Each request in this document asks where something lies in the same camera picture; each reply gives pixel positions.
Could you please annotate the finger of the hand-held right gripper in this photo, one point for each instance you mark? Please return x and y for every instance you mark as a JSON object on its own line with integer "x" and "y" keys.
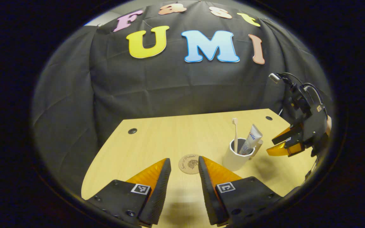
{"x": 287, "y": 134}
{"x": 280, "y": 150}

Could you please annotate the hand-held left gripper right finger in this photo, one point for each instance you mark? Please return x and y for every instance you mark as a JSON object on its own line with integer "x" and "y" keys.
{"x": 209, "y": 193}

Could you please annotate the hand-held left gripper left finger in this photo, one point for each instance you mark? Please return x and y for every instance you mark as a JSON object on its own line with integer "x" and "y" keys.
{"x": 160, "y": 193}

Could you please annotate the white toothpaste tube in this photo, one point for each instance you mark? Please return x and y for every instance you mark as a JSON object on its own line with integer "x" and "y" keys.
{"x": 252, "y": 137}

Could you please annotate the round cork coaster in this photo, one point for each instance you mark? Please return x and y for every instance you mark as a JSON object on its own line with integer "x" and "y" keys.
{"x": 188, "y": 164}

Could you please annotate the beige toothbrush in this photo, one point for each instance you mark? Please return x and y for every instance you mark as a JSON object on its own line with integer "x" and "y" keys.
{"x": 235, "y": 133}

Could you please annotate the light wooden desktop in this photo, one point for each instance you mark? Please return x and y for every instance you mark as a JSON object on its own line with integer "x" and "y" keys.
{"x": 157, "y": 136}

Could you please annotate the black backdrop cloth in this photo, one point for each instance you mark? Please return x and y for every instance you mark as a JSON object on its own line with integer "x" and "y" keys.
{"x": 169, "y": 88}

